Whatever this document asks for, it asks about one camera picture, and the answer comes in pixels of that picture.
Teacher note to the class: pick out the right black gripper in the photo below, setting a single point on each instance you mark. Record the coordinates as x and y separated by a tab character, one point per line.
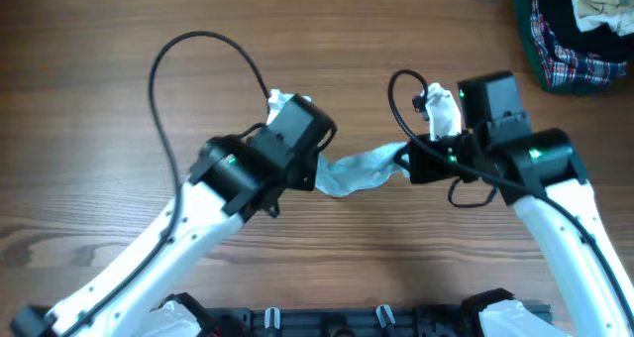
416	163

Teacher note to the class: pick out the beige cream garment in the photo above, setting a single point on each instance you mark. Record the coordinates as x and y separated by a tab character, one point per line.
617	15

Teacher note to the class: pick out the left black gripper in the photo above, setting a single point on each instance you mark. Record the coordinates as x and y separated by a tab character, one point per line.
303	178

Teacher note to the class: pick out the light blue striped baby pants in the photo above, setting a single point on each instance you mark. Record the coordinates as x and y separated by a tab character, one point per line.
363	171

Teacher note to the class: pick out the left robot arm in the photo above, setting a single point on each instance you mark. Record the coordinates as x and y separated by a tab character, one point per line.
234	177

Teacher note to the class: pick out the red plaid shirt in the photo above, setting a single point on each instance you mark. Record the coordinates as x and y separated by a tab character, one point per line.
564	64

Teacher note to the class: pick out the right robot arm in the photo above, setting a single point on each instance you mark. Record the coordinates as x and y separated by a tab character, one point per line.
542	178

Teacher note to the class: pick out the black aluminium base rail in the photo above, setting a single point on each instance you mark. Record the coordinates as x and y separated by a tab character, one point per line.
421	321

